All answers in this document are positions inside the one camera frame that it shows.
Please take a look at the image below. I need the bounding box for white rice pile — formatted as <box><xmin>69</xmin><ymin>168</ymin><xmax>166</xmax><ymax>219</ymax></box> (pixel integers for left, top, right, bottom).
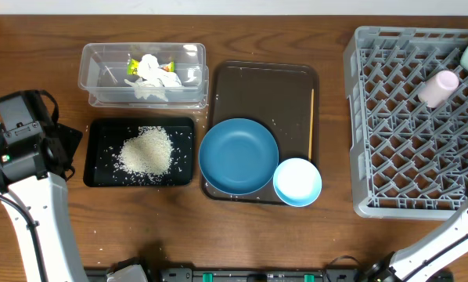
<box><xmin>115</xmin><ymin>126</ymin><xmax>174</xmax><ymax>180</ymax></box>

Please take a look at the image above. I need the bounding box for brown serving tray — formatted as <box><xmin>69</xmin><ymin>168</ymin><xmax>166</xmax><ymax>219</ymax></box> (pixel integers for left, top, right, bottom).
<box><xmin>201</xmin><ymin>61</ymin><xmax>319</xmax><ymax>205</ymax></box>

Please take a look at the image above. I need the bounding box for black food waste tray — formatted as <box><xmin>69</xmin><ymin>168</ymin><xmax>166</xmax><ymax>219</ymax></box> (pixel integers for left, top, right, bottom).
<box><xmin>83</xmin><ymin>117</ymin><xmax>195</xmax><ymax>187</ymax></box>

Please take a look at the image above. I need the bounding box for dark blue plate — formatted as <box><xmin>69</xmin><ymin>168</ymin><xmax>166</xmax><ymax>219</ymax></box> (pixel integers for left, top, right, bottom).
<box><xmin>198</xmin><ymin>118</ymin><xmax>279</xmax><ymax>196</ymax></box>

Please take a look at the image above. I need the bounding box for yellow green snack wrapper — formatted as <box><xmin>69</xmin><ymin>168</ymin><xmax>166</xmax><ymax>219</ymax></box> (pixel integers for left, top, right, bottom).
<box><xmin>126</xmin><ymin>59</ymin><xmax>175</xmax><ymax>75</ymax></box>

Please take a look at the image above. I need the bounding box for pink cup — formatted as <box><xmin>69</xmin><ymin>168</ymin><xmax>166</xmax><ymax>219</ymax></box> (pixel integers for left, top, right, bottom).
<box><xmin>418</xmin><ymin>70</ymin><xmax>459</xmax><ymax>108</ymax></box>

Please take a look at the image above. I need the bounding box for white tissue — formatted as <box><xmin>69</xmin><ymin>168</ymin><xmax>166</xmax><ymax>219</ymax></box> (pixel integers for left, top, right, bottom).
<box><xmin>124</xmin><ymin>54</ymin><xmax>182</xmax><ymax>102</ymax></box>

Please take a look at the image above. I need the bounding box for wooden chopstick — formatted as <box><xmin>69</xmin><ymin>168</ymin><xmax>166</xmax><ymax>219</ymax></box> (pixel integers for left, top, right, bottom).
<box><xmin>308</xmin><ymin>89</ymin><xmax>315</xmax><ymax>161</ymax></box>

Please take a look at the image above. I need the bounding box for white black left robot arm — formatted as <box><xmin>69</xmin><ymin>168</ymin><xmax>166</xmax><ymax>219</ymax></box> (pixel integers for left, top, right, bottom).
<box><xmin>0</xmin><ymin>172</ymin><xmax>88</xmax><ymax>282</ymax></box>

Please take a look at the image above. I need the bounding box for grey dishwasher rack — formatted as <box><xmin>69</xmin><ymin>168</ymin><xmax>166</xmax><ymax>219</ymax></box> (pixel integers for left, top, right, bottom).
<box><xmin>343</xmin><ymin>26</ymin><xmax>468</xmax><ymax>220</ymax></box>

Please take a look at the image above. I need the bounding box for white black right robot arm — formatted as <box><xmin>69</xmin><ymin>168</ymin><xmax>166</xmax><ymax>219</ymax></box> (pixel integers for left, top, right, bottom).
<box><xmin>359</xmin><ymin>188</ymin><xmax>468</xmax><ymax>281</ymax></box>

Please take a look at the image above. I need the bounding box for clear plastic waste bin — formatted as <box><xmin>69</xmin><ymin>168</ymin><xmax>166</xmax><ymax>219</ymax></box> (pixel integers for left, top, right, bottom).
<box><xmin>78</xmin><ymin>42</ymin><xmax>209</xmax><ymax>109</ymax></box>

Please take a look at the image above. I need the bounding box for light blue bowl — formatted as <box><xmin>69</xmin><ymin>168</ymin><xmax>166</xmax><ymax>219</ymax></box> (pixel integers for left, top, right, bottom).
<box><xmin>272</xmin><ymin>158</ymin><xmax>322</xmax><ymax>208</ymax></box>

